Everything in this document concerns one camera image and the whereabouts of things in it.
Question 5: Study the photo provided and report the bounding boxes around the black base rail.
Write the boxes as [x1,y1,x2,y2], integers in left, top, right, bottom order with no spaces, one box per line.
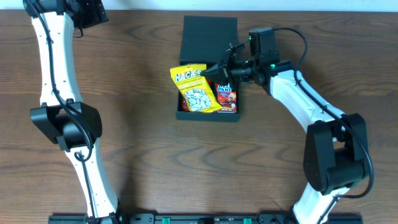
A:
[48,213,364,224]

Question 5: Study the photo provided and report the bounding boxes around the yellow Hacks candy bag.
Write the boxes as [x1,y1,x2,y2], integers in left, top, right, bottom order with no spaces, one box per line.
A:
[170,63,222,113]

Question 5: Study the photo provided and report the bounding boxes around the dark green box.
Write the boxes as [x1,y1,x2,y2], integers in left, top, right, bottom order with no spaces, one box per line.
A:
[175,16,240,122]

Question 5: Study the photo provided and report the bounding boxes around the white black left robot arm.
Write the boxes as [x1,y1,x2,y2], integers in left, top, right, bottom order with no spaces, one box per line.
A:
[23,0,125,223]

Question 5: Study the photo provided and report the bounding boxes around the red Hacks candy bag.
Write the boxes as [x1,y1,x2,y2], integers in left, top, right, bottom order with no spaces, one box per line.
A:
[181,94,190,112]

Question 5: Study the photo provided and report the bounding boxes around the red Hello Panda box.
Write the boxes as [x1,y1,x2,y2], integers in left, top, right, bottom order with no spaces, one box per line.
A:
[215,84,238,113]

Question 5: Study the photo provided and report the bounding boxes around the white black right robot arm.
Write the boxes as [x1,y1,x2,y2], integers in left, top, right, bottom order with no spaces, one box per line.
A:
[202,46,374,223]

